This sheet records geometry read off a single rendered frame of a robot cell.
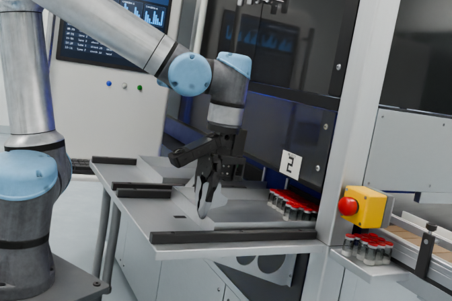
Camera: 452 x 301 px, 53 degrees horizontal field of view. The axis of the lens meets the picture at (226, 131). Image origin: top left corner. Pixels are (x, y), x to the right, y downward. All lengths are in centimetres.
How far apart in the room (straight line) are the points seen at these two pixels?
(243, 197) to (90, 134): 76
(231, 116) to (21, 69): 42
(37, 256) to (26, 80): 33
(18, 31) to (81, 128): 90
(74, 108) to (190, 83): 106
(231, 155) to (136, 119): 91
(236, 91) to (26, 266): 51
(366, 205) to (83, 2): 66
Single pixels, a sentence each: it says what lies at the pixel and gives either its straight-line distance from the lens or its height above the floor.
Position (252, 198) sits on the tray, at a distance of 131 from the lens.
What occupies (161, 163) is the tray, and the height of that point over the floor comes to 89.
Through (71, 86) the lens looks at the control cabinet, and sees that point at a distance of 179.
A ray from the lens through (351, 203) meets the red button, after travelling 97.
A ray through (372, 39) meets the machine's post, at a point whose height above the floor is 134.
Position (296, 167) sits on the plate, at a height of 102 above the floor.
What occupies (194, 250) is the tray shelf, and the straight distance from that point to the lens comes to 92.
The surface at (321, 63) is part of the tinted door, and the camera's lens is 115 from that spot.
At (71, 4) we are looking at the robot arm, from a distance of 82.
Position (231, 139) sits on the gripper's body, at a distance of 99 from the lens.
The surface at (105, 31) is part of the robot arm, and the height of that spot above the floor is 126.
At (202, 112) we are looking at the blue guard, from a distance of 170.
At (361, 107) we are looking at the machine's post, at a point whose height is 120.
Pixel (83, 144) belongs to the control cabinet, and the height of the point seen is 87.
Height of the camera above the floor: 123
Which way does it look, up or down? 8 degrees down
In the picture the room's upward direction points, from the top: 9 degrees clockwise
